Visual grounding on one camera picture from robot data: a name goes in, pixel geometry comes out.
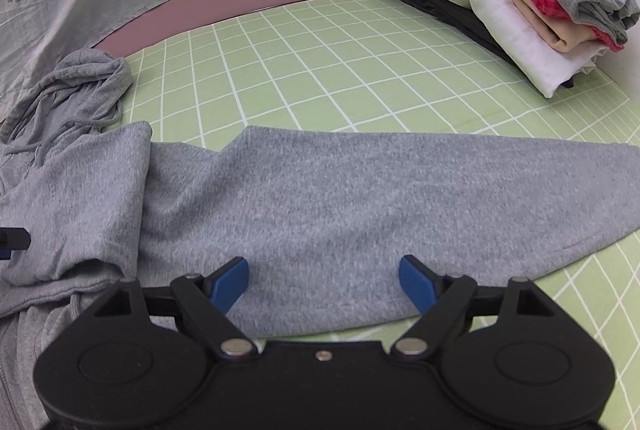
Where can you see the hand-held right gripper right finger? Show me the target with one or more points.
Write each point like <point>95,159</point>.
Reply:
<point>417,285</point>

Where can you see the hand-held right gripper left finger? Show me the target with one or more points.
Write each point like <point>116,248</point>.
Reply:
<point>230,285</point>

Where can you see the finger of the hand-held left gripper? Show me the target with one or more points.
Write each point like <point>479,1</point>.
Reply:
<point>14,238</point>

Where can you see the grey zip hoodie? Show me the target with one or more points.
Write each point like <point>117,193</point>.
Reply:
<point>300,210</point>

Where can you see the stack of folded clothes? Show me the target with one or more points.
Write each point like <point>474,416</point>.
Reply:
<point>510,24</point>

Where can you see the green grid mat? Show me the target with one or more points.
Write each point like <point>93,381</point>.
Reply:
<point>350,74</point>

